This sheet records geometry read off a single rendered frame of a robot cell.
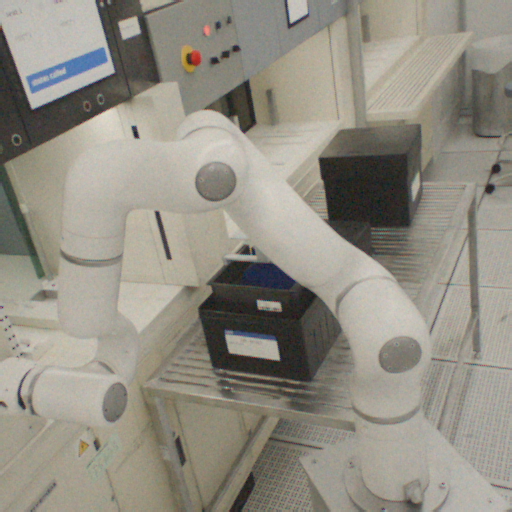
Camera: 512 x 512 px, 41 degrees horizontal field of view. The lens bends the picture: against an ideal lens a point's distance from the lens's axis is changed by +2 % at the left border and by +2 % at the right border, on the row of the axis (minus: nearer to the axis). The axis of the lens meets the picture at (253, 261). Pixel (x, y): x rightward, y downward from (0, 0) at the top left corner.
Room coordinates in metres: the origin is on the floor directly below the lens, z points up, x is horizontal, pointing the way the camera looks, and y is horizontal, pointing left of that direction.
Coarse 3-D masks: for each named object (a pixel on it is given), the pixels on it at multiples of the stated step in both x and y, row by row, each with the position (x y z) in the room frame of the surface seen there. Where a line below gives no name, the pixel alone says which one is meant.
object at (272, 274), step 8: (256, 264) 1.47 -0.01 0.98; (264, 264) 1.46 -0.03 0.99; (272, 264) 1.44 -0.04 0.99; (248, 272) 1.48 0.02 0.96; (256, 272) 1.47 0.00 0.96; (264, 272) 1.46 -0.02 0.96; (272, 272) 1.45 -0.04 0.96; (280, 272) 1.43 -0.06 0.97; (240, 280) 1.50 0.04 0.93; (248, 280) 1.48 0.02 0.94; (256, 280) 1.47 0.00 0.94; (264, 280) 1.46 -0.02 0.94; (272, 280) 1.45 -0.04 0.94; (280, 280) 1.44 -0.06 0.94; (288, 280) 1.42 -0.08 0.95; (272, 288) 1.45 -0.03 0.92; (280, 288) 1.44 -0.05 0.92; (288, 288) 1.43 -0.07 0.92
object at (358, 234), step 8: (328, 224) 1.88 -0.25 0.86; (336, 224) 1.87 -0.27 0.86; (344, 224) 1.86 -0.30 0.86; (352, 224) 1.84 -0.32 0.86; (360, 224) 1.83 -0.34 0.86; (368, 224) 1.82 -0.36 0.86; (344, 232) 1.80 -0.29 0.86; (352, 232) 1.79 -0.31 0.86; (360, 232) 1.78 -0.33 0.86; (368, 232) 1.81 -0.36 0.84; (352, 240) 1.74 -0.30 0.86; (360, 240) 1.75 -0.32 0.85; (368, 240) 1.81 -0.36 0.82; (360, 248) 1.74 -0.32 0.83; (368, 248) 1.80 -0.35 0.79
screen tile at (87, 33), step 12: (60, 0) 1.51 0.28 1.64; (72, 0) 1.54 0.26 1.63; (60, 12) 1.50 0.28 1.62; (72, 12) 1.53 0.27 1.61; (84, 12) 1.57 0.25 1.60; (84, 24) 1.56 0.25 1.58; (96, 24) 1.59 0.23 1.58; (72, 36) 1.51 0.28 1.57; (84, 36) 1.55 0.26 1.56; (96, 36) 1.58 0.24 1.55; (72, 48) 1.50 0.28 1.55
